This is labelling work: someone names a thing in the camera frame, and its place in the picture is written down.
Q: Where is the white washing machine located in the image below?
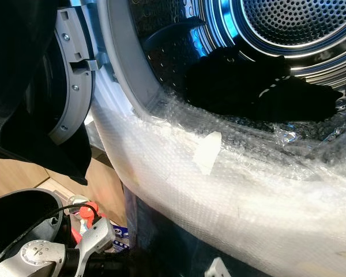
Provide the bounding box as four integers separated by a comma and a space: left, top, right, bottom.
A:
86, 0, 346, 277

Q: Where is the blue white packet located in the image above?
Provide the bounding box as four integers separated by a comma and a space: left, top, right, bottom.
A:
112, 225, 131, 252

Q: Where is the red capped bottle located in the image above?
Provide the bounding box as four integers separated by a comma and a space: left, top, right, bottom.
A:
69, 226, 81, 246
79, 201, 100, 227

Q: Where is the black round laundry basket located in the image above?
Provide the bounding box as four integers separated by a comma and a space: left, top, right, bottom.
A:
0, 188, 67, 277

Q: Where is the clear bubble wrap sheet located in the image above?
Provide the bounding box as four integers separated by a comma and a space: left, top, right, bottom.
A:
89, 95, 346, 277

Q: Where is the white tape piece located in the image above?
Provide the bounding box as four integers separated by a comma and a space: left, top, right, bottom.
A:
192, 131, 223, 175

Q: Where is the grey washer door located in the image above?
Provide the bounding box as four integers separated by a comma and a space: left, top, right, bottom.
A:
32, 6, 101, 146

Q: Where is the grey washer door gasket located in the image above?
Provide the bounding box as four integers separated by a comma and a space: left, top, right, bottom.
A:
97, 0, 197, 122

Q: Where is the black garment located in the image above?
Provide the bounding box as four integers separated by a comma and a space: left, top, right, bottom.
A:
183, 46, 344, 123

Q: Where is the black hanging cloth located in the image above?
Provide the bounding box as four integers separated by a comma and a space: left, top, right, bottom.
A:
0, 0, 96, 185

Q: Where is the black drum lifter paddle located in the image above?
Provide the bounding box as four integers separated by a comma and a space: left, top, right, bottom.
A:
143, 17, 205, 53

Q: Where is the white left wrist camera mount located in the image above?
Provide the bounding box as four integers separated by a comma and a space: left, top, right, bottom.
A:
77, 216, 117, 260

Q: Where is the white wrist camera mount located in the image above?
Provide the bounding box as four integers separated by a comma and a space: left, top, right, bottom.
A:
205, 257, 232, 277
77, 216, 117, 260

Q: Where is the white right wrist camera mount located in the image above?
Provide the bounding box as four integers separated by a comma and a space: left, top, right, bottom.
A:
205, 257, 232, 277

